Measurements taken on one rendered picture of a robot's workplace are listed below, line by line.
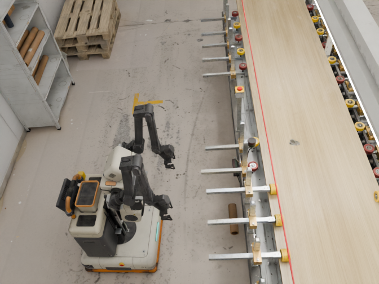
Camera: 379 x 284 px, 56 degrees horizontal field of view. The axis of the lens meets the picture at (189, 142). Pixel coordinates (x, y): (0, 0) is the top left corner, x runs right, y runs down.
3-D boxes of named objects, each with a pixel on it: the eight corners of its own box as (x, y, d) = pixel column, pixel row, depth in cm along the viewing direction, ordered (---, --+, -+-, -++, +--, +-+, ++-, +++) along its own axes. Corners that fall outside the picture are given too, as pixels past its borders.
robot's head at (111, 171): (101, 177, 238) (111, 168, 228) (107, 152, 251) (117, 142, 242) (120, 185, 244) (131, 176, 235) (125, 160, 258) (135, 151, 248)
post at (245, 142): (242, 178, 298) (243, 142, 262) (241, 174, 301) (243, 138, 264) (246, 178, 298) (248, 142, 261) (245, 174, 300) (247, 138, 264)
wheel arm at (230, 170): (201, 175, 288) (201, 172, 285) (201, 172, 290) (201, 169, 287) (255, 172, 285) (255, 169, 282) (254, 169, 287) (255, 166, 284)
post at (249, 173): (245, 204, 283) (247, 170, 246) (244, 200, 285) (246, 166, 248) (249, 204, 282) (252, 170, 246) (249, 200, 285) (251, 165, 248)
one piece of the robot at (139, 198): (126, 211, 266) (119, 196, 249) (131, 180, 283) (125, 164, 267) (146, 211, 264) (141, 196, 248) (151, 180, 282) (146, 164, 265)
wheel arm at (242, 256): (208, 261, 232) (208, 258, 229) (208, 255, 234) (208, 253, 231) (286, 258, 228) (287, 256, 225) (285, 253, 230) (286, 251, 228)
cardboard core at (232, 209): (230, 231, 334) (228, 203, 353) (230, 235, 340) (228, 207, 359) (238, 231, 333) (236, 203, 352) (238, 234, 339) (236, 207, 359)
